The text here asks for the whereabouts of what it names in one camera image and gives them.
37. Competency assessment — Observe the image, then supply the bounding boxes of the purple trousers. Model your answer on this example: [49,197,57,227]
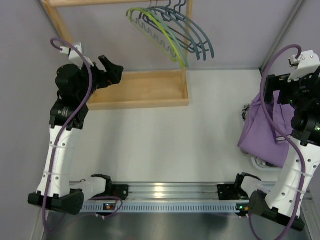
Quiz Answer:
[237,91,294,168]

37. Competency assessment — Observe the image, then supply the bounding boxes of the lime green hanger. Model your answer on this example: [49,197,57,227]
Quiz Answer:
[125,7,189,68]

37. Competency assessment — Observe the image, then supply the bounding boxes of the mint green hanger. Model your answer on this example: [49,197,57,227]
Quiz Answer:
[134,8,189,67]

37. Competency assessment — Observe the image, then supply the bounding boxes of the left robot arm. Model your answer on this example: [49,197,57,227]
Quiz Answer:
[27,55,124,215]

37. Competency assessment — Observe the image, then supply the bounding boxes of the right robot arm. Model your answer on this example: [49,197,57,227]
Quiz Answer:
[237,68,320,231]

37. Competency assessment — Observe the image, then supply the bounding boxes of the wooden clothes rack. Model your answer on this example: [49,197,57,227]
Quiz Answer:
[42,0,189,110]

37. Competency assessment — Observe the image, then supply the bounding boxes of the black white patterned garment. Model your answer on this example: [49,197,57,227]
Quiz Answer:
[241,104,251,122]

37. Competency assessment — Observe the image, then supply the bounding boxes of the white laundry basket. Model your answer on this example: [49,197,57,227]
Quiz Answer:
[251,156,281,172]

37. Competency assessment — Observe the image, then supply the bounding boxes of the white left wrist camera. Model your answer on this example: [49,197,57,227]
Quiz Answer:
[60,42,84,69]

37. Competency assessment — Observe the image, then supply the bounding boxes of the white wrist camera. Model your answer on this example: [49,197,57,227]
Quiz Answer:
[60,42,84,69]
[287,50,320,83]

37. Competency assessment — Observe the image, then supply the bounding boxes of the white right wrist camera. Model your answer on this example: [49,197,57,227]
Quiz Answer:
[287,50,320,83]

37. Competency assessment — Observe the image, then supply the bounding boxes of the aluminium mounting rail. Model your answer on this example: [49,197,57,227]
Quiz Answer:
[69,181,278,201]

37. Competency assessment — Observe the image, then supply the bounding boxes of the grey slotted cable duct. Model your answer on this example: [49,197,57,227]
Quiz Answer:
[80,202,249,214]

